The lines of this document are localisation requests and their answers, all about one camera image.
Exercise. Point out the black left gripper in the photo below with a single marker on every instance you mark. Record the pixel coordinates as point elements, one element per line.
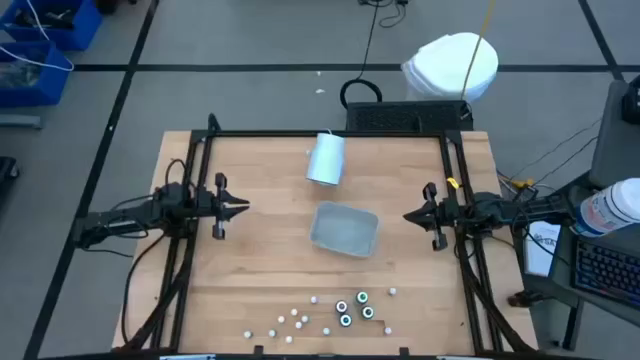
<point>219,205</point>

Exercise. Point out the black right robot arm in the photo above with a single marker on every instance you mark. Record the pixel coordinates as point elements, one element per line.
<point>500,210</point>

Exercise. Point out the white wipes canister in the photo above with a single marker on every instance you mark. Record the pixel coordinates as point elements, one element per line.
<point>607,207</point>

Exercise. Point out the grey desk panel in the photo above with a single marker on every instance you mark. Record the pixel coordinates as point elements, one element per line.
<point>612,140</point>

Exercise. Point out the green-tipped food coloring bottle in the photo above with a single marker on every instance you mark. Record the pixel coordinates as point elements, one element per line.
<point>361,298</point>

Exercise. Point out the purple-tipped food coloring bottle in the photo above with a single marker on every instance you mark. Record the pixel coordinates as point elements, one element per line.
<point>341,306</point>

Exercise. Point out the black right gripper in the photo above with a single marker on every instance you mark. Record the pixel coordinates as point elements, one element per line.
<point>442,215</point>

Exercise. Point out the blue storage bin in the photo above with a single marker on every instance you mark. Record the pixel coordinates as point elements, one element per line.
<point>50,90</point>
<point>80,30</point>

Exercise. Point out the black keyboard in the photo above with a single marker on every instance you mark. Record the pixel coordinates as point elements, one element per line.
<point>607,270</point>

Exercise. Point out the white paper booklet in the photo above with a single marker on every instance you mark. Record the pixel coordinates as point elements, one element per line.
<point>540,250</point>

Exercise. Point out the black aluminium table frame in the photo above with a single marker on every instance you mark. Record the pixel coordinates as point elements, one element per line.
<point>260,133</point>

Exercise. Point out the black desk device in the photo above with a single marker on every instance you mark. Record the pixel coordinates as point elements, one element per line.
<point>632,102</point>

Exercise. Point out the black-tipped food coloring bottle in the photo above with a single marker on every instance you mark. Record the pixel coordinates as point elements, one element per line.
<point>367,312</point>

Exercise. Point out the pale glossy tumbler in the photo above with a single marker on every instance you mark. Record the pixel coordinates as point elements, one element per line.
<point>326,160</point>

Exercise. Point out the grey plastic bin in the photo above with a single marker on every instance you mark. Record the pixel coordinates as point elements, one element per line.
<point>345,230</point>

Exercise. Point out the blue-tipped food coloring bottle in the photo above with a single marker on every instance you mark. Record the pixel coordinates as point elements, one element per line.
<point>345,320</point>

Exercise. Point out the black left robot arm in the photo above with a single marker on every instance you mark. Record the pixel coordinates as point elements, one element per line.
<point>165,205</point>

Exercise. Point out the dark grey computer desk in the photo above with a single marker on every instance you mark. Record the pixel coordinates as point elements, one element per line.
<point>565,260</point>

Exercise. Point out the black perforated computer case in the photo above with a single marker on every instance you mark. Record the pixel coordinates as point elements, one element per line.
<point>400,117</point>

